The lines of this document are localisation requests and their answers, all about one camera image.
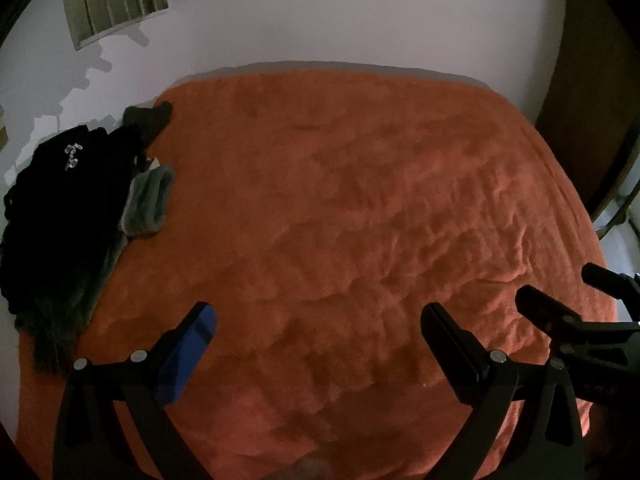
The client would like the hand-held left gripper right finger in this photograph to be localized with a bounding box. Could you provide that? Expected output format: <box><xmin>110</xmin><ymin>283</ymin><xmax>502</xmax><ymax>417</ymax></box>
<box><xmin>420</xmin><ymin>302</ymin><xmax>587</xmax><ymax>480</ymax></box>

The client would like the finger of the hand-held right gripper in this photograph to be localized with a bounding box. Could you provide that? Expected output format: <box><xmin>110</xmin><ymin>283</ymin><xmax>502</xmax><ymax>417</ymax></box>
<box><xmin>581</xmin><ymin>262</ymin><xmax>640</xmax><ymax>307</ymax></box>
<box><xmin>515</xmin><ymin>285</ymin><xmax>584</xmax><ymax>337</ymax></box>

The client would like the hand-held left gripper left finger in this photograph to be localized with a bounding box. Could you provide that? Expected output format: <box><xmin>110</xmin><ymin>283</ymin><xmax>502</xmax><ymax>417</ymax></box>
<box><xmin>52</xmin><ymin>301</ymin><xmax>218</xmax><ymax>480</ymax></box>

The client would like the black script print garment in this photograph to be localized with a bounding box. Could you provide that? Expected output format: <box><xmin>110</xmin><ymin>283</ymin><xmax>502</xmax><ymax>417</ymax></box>
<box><xmin>0</xmin><ymin>120</ymin><xmax>151</xmax><ymax>316</ymax></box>

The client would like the dark grey garment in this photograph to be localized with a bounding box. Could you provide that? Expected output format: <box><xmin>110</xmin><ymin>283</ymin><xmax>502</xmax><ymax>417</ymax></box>
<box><xmin>12</xmin><ymin>230</ymin><xmax>126</xmax><ymax>377</ymax></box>

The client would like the grey-green striped garment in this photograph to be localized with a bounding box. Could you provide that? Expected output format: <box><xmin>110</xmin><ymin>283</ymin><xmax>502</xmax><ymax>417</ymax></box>
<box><xmin>119</xmin><ymin>164</ymin><xmax>176</xmax><ymax>238</ymax></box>

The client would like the brown wooden wardrobe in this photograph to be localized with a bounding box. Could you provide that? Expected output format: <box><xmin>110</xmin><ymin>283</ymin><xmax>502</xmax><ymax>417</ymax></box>
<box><xmin>535</xmin><ymin>0</ymin><xmax>640</xmax><ymax>211</ymax></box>

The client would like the orange blanket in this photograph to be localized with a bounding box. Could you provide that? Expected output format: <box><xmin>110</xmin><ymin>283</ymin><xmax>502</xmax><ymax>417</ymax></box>
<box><xmin>15</xmin><ymin>62</ymin><xmax>616</xmax><ymax>480</ymax></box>

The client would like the dark olive garment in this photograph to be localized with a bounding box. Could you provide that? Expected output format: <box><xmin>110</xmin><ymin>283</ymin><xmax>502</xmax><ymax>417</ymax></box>
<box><xmin>122</xmin><ymin>101</ymin><xmax>174</xmax><ymax>147</ymax></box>

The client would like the metal rail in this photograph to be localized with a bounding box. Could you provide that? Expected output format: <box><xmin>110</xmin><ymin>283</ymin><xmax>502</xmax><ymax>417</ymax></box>
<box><xmin>589</xmin><ymin>147</ymin><xmax>640</xmax><ymax>233</ymax></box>

